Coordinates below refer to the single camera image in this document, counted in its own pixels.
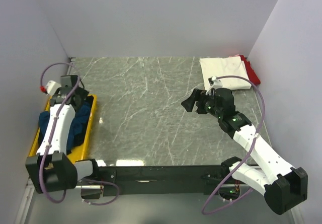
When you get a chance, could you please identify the folded red t-shirt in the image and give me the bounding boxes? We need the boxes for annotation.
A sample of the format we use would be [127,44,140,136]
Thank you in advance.
[239,55,261,86]

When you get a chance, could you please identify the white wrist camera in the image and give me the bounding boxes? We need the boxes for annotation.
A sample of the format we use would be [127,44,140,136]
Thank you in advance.
[208,76,223,89]
[40,81,61,96]

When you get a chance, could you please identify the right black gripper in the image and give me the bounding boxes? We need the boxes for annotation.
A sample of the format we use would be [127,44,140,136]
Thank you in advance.
[181,88,223,119]

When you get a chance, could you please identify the black base bar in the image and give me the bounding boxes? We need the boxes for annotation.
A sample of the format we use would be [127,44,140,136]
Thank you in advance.
[84,165,228,196]

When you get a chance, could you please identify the folded white t-shirt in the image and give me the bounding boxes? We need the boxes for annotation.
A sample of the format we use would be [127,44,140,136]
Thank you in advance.
[199,56,252,90]

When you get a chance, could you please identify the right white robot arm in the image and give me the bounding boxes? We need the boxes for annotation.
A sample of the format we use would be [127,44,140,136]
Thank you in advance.
[181,88,308,215]

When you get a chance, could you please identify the blue t-shirt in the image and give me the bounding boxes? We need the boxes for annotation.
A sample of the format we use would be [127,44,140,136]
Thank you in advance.
[38,102,91,154]

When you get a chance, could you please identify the black t-shirt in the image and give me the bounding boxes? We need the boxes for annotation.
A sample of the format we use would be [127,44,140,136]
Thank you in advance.
[72,127,86,147]

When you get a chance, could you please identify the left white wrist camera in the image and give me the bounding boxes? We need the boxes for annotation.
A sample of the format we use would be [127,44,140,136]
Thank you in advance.
[40,81,61,96]

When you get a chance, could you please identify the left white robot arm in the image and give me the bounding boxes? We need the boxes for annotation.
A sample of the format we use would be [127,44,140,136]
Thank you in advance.
[26,75,101,193]

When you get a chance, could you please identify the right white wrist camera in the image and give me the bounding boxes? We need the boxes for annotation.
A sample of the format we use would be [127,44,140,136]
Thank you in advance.
[208,76,223,89]

